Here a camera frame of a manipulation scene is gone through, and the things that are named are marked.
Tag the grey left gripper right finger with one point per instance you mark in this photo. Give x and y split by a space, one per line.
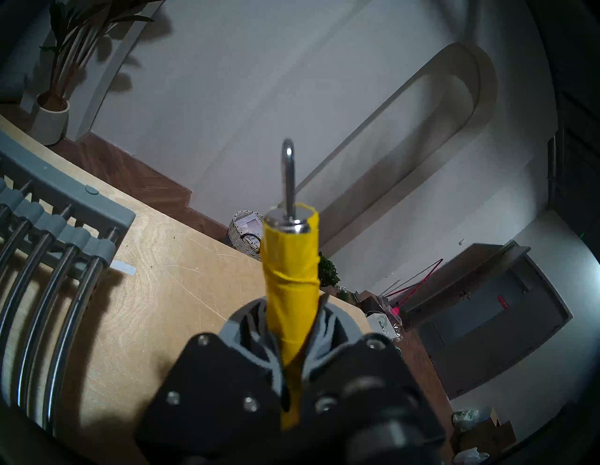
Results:
365 375

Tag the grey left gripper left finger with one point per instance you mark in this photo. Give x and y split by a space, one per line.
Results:
211 384

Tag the small leafy potted plant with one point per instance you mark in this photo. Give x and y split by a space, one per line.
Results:
329 272

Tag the dark grey door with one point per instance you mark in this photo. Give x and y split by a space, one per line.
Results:
492 318

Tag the white tape strip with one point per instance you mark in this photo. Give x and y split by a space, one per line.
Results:
124 268

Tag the grey dish rack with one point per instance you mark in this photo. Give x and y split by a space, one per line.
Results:
47 234

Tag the tall potted plant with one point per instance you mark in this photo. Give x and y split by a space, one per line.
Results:
51 112

